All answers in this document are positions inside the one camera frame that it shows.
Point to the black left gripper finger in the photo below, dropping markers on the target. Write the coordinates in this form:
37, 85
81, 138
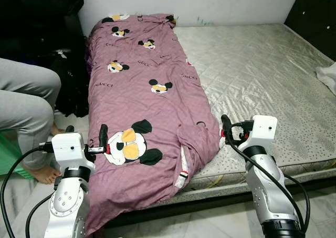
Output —
103, 135
69, 128

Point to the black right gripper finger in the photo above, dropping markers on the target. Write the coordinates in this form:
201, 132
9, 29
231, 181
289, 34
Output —
226, 127

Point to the white pillow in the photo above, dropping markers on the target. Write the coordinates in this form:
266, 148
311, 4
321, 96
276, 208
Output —
328, 76

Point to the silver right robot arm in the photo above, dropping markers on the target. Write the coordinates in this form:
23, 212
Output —
270, 190

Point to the pink mouse-print blanket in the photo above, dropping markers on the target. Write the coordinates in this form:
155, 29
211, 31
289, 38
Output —
142, 117

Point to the white quilted mattress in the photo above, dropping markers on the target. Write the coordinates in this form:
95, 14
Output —
262, 91

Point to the person in striped shirt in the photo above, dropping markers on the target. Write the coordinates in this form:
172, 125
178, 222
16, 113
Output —
26, 106

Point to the green plastic stool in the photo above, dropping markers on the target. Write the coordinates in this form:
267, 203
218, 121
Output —
10, 154

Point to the large black bag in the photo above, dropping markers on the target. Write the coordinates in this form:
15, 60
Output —
47, 38

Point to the black tufted headboard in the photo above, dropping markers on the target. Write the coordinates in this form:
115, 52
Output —
315, 12

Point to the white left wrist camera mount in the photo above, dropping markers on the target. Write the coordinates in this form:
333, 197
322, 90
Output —
67, 147

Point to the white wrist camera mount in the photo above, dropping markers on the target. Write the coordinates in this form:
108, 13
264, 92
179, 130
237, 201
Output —
67, 147
262, 130

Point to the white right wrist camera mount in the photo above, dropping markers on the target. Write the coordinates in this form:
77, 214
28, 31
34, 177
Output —
262, 130

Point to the dark bed frame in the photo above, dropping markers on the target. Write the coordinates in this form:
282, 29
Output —
220, 204

